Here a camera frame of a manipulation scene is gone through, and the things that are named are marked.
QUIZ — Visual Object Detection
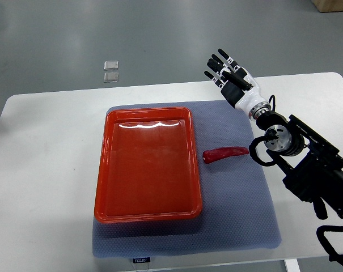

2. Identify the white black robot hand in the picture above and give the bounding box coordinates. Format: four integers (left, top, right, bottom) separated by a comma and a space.
204, 49, 272, 120

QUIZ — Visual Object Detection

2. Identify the grey blue cushion mat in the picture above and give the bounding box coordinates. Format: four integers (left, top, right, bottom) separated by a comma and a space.
92, 100, 281, 258

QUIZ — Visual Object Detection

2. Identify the upper floor outlet cover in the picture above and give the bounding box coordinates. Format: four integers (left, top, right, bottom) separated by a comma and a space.
104, 60, 118, 71

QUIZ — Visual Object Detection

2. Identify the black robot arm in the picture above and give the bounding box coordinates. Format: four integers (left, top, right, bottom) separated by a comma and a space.
248, 97, 343, 266

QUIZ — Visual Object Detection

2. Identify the black brand label tag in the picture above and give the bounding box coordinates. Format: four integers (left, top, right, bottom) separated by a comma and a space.
133, 257, 151, 264

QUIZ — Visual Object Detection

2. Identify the red plastic tray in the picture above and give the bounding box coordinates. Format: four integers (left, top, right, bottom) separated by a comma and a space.
94, 107, 202, 224

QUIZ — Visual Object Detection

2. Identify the white table leg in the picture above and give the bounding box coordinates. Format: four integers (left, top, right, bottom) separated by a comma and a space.
284, 258, 300, 272

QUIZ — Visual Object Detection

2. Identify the red chili pepper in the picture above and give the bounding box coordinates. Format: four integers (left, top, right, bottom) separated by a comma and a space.
202, 146, 249, 164

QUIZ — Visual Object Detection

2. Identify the wooden box corner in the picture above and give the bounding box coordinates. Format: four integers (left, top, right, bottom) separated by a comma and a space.
311, 0, 343, 13

